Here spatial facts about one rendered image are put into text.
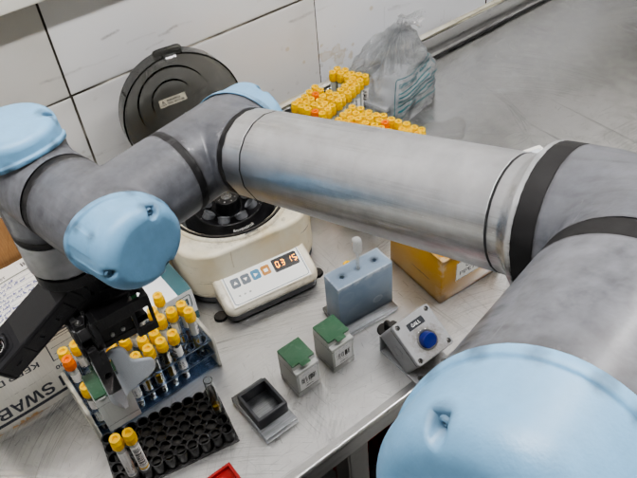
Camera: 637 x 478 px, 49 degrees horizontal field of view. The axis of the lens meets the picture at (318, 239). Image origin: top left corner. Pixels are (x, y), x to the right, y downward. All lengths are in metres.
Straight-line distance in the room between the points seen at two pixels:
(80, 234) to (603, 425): 0.39
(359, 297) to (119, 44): 0.59
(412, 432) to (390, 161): 0.22
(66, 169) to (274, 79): 0.95
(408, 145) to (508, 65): 1.29
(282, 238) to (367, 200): 0.70
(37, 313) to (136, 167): 0.23
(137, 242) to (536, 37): 1.47
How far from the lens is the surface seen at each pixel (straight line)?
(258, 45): 1.44
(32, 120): 0.62
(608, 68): 1.78
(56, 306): 0.72
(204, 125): 0.59
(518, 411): 0.26
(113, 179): 0.56
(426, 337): 1.03
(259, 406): 1.05
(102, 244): 0.53
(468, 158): 0.44
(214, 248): 1.13
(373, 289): 1.10
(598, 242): 0.33
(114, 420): 0.87
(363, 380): 1.07
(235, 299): 1.14
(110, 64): 1.29
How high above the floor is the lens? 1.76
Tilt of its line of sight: 44 degrees down
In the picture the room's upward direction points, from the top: 6 degrees counter-clockwise
